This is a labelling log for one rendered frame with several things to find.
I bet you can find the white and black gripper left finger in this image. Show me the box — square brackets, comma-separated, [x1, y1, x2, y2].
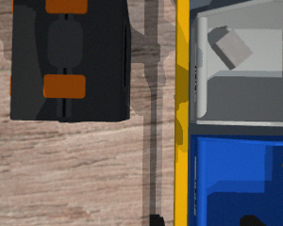
[150, 214, 165, 226]

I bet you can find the yellow vertical bar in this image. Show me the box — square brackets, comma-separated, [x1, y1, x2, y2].
[174, 0, 190, 226]

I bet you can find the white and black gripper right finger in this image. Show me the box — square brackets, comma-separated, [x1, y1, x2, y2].
[240, 215, 266, 226]

